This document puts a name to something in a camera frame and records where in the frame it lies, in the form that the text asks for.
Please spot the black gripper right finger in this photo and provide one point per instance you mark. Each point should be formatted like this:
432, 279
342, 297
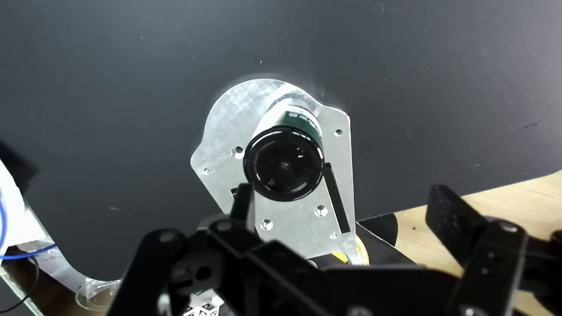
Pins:
497, 263

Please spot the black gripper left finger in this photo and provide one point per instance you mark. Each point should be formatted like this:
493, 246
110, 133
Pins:
233, 263

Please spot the green-label bottle with black cap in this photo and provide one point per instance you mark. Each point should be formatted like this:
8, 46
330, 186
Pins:
282, 163

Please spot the black flat strip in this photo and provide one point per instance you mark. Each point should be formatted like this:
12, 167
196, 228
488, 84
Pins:
335, 195

